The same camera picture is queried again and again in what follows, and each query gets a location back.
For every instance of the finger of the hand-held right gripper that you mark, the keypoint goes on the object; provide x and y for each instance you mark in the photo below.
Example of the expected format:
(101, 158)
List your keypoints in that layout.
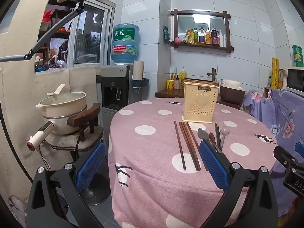
(283, 155)
(300, 147)

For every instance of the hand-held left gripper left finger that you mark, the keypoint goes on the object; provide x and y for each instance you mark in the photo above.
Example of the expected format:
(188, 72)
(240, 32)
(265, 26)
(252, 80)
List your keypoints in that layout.
(91, 166)

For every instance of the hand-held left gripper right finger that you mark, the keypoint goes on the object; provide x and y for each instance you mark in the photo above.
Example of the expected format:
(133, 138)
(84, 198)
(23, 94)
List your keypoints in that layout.
(213, 166)

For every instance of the brown wooden chopstick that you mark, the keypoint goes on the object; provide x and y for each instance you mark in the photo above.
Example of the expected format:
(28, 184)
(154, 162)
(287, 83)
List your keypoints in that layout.
(188, 147)
(192, 147)
(192, 133)
(180, 144)

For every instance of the black chopstick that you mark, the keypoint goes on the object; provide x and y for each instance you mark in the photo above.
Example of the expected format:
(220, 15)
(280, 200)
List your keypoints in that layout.
(216, 133)

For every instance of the silver metal spoon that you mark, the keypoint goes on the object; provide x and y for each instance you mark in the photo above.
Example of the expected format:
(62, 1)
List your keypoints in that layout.
(202, 134)

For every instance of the small grey spoon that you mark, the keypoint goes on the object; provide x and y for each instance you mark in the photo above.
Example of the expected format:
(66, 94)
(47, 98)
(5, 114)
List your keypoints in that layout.
(225, 131)

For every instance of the cream plastic utensil holder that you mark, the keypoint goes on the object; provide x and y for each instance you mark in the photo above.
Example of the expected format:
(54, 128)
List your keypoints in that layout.
(199, 111)

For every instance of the beige chair cushion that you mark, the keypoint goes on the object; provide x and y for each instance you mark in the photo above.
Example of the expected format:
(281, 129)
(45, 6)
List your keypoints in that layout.
(71, 142)

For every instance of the purple floral cloth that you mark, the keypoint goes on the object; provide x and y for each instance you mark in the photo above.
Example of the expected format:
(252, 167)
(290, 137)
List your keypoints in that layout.
(275, 114)

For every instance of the dark wooden chair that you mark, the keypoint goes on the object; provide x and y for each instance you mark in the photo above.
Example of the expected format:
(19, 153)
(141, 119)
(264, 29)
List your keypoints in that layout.
(83, 118)

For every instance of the pink polka dot tablecloth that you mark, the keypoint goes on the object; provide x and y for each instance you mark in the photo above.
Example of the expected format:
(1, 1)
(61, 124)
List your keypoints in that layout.
(152, 175)

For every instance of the cream steamer pot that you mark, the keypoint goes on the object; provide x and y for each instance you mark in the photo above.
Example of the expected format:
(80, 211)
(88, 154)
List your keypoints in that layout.
(64, 110)

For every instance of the small wooden box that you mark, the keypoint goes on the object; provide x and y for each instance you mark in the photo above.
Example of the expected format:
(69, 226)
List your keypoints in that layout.
(266, 92)

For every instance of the white microwave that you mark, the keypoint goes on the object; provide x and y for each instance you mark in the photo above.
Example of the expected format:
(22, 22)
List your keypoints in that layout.
(295, 80)

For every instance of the cream pot lid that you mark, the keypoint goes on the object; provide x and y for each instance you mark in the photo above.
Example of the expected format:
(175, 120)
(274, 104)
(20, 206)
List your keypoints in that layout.
(61, 98)

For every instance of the cream and brown rice cooker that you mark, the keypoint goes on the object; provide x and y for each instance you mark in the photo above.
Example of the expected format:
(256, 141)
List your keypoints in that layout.
(231, 91)

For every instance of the tall yellow box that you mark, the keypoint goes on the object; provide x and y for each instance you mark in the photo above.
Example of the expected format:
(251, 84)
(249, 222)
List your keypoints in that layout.
(275, 73)

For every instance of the grey water dispenser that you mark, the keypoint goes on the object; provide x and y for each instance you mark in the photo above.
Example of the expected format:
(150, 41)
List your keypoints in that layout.
(114, 85)

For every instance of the white plastic bag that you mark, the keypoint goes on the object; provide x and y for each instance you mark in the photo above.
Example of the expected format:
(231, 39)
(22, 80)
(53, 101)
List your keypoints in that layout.
(17, 209)

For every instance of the woven wicker basket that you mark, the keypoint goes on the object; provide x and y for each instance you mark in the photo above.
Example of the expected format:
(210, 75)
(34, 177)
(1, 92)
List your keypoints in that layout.
(201, 80)

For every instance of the dark wooden cabinet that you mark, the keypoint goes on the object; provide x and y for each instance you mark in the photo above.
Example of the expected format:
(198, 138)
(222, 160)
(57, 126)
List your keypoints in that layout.
(166, 93)

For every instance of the pink pump bottle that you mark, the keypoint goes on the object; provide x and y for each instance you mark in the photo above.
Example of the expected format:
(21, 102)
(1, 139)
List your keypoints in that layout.
(176, 83)

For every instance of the bronze faucet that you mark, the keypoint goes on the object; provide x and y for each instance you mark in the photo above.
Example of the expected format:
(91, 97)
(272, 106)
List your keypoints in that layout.
(213, 73)

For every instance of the yellow cup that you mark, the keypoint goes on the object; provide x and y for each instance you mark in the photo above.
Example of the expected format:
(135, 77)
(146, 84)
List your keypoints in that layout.
(169, 84)

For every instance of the yellow dish soap bottle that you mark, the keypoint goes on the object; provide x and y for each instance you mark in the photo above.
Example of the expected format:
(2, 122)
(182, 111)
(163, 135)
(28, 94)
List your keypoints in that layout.
(182, 74)

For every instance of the blue toothbrush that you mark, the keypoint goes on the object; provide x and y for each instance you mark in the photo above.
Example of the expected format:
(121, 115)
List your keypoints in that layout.
(174, 70)

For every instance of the beige cloth cover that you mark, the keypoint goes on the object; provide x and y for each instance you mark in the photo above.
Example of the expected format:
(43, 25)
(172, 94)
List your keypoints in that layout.
(19, 87)

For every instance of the white paper towel roll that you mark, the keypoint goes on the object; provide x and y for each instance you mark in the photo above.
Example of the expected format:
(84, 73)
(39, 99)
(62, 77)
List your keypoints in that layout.
(138, 70)

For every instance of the cluttered storage shelf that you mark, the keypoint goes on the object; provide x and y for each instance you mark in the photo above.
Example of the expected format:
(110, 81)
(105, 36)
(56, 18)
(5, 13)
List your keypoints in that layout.
(54, 52)

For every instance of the blue water jug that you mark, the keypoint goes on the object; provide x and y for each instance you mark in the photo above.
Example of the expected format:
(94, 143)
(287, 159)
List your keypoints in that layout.
(124, 45)

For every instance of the white bottle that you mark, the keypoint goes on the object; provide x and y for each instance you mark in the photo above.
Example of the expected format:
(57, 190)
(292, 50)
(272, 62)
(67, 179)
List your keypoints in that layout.
(221, 40)

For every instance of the dark sauce bottle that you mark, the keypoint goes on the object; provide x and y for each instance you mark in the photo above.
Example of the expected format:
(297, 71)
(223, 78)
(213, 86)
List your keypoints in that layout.
(215, 37)

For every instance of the dark bottle orange label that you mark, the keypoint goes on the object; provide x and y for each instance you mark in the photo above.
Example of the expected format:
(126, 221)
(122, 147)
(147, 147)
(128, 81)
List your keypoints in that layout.
(208, 37)

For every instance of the white framed window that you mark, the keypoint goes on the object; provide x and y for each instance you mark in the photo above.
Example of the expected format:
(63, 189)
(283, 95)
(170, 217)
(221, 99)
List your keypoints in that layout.
(92, 35)

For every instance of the dark bottle purple label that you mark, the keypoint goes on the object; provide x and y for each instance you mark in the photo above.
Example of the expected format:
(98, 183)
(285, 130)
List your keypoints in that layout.
(201, 36)

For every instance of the yellow food packet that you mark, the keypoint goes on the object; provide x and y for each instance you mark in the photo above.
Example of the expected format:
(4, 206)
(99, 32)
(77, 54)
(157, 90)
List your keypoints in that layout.
(191, 36)

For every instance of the green bottle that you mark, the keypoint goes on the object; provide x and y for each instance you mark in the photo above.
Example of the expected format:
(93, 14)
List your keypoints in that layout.
(195, 36)

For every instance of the pink ornament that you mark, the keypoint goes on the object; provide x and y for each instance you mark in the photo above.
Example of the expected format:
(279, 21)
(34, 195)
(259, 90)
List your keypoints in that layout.
(177, 39)

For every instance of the green hanging pouch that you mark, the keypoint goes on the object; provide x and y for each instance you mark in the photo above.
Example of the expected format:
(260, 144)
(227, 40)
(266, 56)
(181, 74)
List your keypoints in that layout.
(166, 35)

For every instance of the black round pedestal base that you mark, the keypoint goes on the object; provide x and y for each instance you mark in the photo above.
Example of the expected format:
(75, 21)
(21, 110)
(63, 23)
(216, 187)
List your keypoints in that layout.
(97, 190)

